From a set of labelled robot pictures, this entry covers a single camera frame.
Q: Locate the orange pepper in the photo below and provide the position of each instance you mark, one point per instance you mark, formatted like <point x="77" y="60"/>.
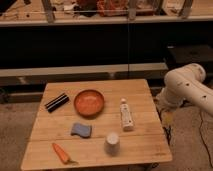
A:
<point x="63" y="156"/>

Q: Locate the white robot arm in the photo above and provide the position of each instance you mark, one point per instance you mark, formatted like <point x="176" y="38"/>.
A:
<point x="186" y="83"/>

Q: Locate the orange ceramic bowl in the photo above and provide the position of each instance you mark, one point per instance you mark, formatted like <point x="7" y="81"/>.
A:
<point x="89" y="102"/>

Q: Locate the white tube bottle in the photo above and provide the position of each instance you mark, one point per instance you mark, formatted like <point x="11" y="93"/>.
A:
<point x="126" y="117"/>

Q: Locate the wooden table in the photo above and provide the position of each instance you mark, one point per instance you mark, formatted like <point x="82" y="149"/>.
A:
<point x="145" y="144"/>

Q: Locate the black striped box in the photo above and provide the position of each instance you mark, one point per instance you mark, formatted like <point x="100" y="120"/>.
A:
<point x="56" y="103"/>

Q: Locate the blue sponge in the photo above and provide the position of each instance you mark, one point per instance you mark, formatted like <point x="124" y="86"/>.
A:
<point x="84" y="131"/>

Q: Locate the white paper cup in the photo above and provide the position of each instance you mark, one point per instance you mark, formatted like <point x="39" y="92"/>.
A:
<point x="112" y="144"/>

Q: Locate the black box on right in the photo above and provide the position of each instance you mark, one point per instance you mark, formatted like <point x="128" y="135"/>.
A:
<point x="182" y="55"/>

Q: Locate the long shelf rail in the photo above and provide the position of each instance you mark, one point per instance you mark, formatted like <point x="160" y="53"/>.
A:
<point x="82" y="69"/>

